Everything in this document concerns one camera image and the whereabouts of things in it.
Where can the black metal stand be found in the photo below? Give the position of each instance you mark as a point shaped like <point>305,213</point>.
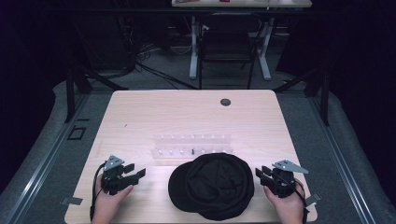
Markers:
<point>71,93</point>
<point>325,96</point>

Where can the black cap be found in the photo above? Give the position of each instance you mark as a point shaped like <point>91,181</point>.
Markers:
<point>214,186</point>

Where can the white-legged desk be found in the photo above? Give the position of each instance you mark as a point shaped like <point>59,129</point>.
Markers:
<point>264,46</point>

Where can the black tape square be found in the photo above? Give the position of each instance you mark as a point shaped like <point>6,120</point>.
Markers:
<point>69,133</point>

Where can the short black tape strip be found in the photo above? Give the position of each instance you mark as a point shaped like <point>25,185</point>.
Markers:
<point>82,119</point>

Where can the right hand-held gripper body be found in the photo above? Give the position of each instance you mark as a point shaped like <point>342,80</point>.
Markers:
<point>282,182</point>

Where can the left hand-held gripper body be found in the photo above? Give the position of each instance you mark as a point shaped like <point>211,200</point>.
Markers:
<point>112,179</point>

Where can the black chair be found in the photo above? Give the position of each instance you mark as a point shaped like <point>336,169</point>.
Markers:
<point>227,43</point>

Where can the person's right hand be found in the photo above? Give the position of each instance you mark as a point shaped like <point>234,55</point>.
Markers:
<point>288,207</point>

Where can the grey tape strip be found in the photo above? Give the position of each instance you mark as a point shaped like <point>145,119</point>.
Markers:
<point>72,201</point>
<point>313,199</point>

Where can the clear acrylic rack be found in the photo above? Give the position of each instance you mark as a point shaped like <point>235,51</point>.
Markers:
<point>193,146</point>

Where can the aluminium floor rail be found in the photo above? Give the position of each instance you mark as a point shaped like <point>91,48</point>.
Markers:
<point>46,161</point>
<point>342,161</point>

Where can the grey table grommet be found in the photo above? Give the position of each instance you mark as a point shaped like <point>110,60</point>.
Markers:
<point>225,102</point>

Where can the person's left hand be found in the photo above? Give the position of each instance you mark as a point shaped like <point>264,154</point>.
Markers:
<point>107,202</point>

